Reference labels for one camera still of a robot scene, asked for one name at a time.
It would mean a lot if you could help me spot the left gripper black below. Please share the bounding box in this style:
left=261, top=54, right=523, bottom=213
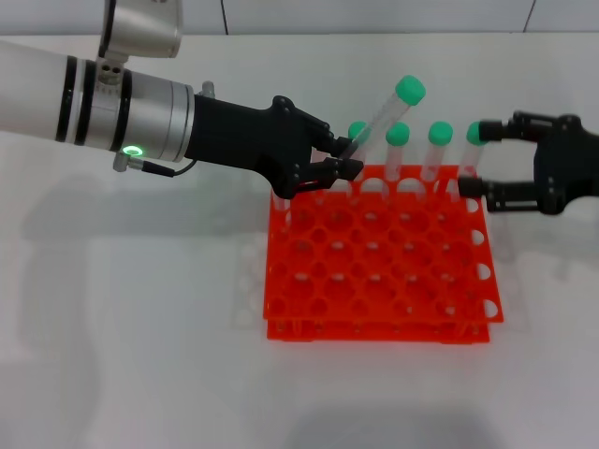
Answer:
left=183, top=94, right=366, bottom=200

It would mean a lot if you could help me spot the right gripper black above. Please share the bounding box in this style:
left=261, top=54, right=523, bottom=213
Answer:
left=457, top=110, right=599, bottom=217

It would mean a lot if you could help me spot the orange test tube rack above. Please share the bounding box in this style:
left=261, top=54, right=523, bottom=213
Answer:
left=261, top=163, right=507, bottom=345

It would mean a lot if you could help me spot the left arm connector cable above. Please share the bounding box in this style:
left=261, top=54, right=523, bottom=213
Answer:
left=113, top=152, right=198, bottom=179

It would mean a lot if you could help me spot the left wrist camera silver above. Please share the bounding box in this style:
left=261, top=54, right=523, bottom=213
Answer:
left=96, top=0, right=183, bottom=61

